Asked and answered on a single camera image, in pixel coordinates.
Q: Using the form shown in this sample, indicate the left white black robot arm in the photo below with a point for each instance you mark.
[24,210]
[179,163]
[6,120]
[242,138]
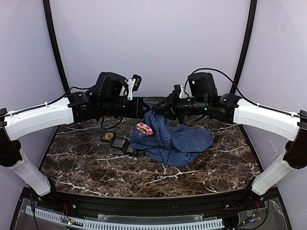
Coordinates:
[111,96]

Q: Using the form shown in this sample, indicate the left black frame post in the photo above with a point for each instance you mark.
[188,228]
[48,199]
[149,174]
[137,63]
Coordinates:
[54,44]

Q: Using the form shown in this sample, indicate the black display frame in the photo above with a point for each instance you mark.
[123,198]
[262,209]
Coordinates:
[130,152]
[102,138]
[119,142]

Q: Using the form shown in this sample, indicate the right black display frame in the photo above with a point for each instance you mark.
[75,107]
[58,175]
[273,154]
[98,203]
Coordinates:
[130,152]

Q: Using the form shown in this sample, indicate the pink flower brooch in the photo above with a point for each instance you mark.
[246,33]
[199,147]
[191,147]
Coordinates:
[144,128]

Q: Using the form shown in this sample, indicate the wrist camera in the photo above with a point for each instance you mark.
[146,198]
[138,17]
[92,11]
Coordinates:
[180,91]
[129,86]

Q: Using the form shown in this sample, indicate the left black display frame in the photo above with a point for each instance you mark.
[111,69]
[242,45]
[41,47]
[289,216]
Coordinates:
[102,138]

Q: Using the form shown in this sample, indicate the gold round brooch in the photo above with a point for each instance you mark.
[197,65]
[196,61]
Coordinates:
[109,136]

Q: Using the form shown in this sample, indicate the middle black display frame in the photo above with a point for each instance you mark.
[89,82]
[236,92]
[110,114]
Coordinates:
[119,142]

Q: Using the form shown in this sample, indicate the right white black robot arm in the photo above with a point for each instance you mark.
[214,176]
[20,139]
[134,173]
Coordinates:
[236,109]

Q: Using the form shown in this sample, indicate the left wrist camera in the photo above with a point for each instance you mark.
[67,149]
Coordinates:
[129,86]

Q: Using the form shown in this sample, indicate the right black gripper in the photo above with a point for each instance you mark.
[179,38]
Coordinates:
[172,109]

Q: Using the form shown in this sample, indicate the blue checkered shirt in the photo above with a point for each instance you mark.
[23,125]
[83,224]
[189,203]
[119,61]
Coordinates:
[175,147]

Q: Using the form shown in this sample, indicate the black frame post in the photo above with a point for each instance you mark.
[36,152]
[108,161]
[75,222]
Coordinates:
[54,44]
[245,45]

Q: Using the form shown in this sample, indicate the black aluminium front rail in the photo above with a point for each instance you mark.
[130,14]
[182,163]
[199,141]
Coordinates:
[218,204]

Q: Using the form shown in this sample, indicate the white slotted cable duct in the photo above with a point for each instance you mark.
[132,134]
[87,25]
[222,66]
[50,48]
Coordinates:
[109,222]

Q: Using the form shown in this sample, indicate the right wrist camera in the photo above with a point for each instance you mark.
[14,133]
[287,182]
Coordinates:
[180,91]

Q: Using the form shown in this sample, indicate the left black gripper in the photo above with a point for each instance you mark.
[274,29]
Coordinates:
[139,108]

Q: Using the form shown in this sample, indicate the right black frame post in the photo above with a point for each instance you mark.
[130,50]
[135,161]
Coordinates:
[245,45]

